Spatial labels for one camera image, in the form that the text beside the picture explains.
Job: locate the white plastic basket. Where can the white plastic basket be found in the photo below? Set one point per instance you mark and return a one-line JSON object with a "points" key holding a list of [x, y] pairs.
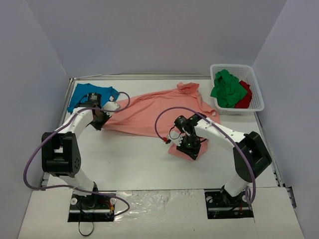
{"points": [[246, 74]]}

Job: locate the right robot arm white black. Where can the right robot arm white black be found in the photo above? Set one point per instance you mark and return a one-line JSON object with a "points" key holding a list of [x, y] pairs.
{"points": [[250, 154]]}

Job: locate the red t shirt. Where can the red t shirt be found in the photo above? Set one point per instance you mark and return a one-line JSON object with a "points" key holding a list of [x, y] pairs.
{"points": [[244, 103]]}

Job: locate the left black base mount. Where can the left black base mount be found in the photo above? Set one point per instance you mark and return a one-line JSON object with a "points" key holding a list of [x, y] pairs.
{"points": [[92, 208]]}

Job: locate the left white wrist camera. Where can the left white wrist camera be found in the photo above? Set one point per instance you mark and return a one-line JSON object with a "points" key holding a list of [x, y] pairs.
{"points": [[111, 106]]}

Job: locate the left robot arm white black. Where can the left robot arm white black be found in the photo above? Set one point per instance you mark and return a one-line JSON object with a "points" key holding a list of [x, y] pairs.
{"points": [[60, 154]]}

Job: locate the pink t shirt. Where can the pink t shirt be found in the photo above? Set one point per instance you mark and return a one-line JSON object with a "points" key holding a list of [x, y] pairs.
{"points": [[139, 118]]}

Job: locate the blue folded t shirt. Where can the blue folded t shirt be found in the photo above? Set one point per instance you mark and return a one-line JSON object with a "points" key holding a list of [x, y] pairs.
{"points": [[82, 90]]}

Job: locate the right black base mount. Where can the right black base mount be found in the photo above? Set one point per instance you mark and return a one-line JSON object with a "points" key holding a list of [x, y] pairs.
{"points": [[219, 208]]}

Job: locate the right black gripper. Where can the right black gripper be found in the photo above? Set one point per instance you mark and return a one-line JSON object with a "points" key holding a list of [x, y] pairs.
{"points": [[188, 151]]}

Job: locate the green t shirt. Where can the green t shirt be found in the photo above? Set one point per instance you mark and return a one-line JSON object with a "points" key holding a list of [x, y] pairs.
{"points": [[227, 89]]}

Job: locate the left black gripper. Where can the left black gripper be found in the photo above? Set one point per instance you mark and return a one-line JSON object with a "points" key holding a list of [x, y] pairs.
{"points": [[98, 123]]}

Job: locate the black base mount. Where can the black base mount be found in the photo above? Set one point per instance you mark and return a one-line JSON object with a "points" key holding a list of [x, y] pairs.
{"points": [[219, 208], [92, 208]]}

